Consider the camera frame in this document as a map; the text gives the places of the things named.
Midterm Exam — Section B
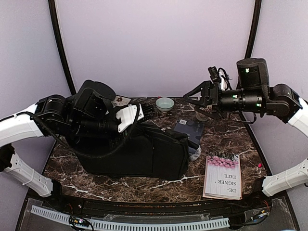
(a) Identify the white slotted cable duct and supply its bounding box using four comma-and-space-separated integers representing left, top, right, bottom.
30, 205, 230, 231

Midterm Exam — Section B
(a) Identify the floral square plate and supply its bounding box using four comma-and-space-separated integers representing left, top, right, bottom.
112, 95, 131, 107

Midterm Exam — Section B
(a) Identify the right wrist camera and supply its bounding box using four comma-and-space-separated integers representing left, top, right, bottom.
208, 66, 232, 91

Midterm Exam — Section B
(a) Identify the black frame post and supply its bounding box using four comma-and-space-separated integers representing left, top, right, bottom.
237, 0, 262, 90
48, 0, 76, 95

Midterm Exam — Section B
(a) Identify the black right frame post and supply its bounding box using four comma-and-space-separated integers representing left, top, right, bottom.
237, 0, 262, 90

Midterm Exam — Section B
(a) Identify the dark blue wrapped book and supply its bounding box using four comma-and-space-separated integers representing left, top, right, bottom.
174, 119, 204, 160

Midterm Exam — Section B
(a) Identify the pale green bowl centre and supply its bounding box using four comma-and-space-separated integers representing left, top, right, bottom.
155, 97, 175, 113

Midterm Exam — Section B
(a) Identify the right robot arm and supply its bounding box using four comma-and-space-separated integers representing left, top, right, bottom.
183, 58, 308, 136

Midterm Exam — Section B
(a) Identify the black student backpack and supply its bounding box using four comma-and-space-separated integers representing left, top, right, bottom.
72, 120, 202, 180

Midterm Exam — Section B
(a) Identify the white book with pink flowers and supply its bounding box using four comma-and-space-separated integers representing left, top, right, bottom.
203, 153, 242, 200

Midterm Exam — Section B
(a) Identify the cream floral mug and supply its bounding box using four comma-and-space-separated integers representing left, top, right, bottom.
196, 111, 210, 122

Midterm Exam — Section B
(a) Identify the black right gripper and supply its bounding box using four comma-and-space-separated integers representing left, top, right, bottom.
183, 79, 265, 120

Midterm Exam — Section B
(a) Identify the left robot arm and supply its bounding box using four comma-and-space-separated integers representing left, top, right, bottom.
0, 80, 122, 210

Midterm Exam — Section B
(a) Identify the black left frame post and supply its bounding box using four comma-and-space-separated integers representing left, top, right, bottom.
48, 0, 76, 95

